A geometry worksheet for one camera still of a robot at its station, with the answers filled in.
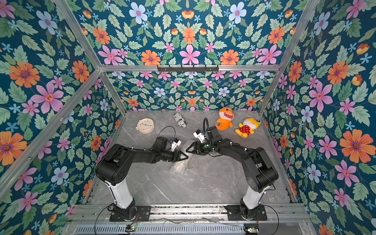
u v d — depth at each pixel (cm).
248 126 104
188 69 93
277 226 68
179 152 84
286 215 73
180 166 84
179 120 111
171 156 84
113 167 50
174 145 88
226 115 108
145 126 108
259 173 47
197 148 77
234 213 73
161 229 77
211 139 73
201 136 84
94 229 70
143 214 73
